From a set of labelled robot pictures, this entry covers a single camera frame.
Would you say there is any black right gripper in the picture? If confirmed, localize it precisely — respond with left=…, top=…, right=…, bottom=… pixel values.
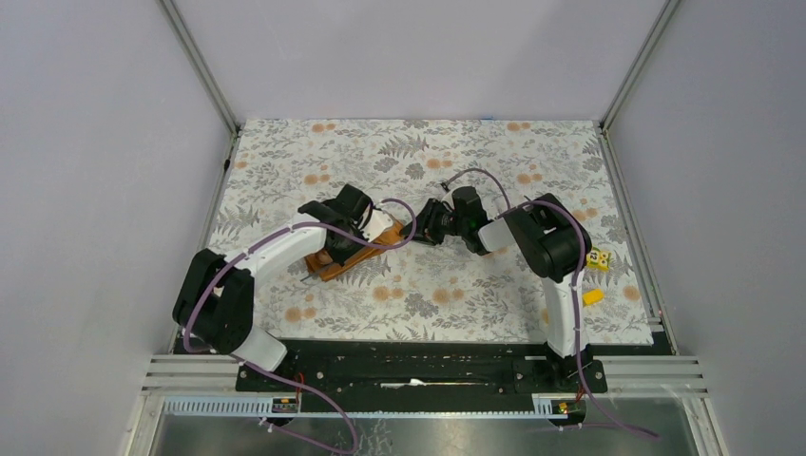
left=399, top=199, right=468, bottom=246

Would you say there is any orange cloth napkin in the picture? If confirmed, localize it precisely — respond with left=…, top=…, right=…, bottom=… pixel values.
left=304, top=218, right=405, bottom=281

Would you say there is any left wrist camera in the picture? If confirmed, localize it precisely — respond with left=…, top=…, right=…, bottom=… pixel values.
left=361, top=208, right=394, bottom=243

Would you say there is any small yellow toy block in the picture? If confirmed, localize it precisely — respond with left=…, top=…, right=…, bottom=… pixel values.
left=586, top=247, right=612, bottom=271

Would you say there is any floral tablecloth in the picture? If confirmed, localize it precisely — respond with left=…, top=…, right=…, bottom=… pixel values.
left=209, top=119, right=652, bottom=345

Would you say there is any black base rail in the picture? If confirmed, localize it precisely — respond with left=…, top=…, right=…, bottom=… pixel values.
left=236, top=339, right=607, bottom=414

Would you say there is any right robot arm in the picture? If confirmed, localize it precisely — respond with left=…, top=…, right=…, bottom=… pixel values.
left=401, top=186, right=592, bottom=391

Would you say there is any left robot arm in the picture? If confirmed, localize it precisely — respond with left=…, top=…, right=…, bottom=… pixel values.
left=172, top=184, right=393, bottom=390

